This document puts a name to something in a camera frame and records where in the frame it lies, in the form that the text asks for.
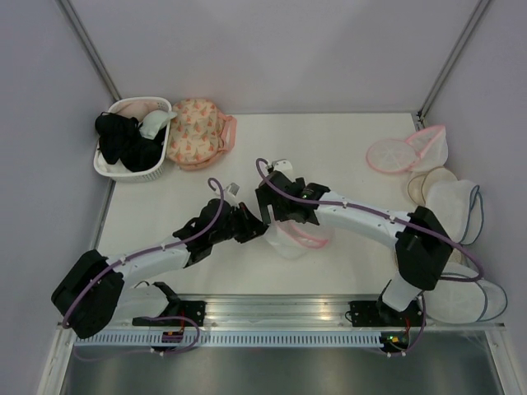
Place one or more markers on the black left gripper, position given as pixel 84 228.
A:
pixel 252 226

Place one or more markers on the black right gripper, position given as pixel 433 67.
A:
pixel 265 201

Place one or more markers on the pink rimmed mesh laundry bag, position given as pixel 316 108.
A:
pixel 292 240

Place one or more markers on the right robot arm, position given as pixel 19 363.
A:
pixel 421 245

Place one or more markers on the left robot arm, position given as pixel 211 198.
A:
pixel 99 290

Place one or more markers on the floral peach bra case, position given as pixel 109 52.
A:
pixel 200 134

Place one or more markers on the white plastic laundry basket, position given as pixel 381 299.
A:
pixel 139 108

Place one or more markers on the pink mesh laundry bag flat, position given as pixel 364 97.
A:
pixel 391 156

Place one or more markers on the beige bra cup upper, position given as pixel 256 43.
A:
pixel 419 184

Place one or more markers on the white bra in basket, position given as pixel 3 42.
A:
pixel 154 122

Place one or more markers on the pink mesh laundry bag open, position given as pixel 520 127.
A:
pixel 431 148

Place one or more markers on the large white blue mesh bag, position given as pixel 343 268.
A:
pixel 455 302

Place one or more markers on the black bras in basket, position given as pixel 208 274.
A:
pixel 120 140

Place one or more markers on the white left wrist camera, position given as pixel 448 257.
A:
pixel 230 194

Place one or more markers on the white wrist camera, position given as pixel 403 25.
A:
pixel 230 194
pixel 282 165

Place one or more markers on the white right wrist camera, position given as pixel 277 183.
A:
pixel 282 165

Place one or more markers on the aluminium front rail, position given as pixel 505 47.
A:
pixel 271 308

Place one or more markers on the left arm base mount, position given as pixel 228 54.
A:
pixel 175 309

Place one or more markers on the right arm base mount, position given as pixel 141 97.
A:
pixel 377 314

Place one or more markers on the right aluminium corner post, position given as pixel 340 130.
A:
pixel 470 27

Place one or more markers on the aluminium corner post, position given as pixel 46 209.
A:
pixel 75 22
pixel 470 27

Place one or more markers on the white slotted cable duct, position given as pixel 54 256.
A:
pixel 235 339

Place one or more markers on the left aluminium corner post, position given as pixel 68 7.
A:
pixel 75 22

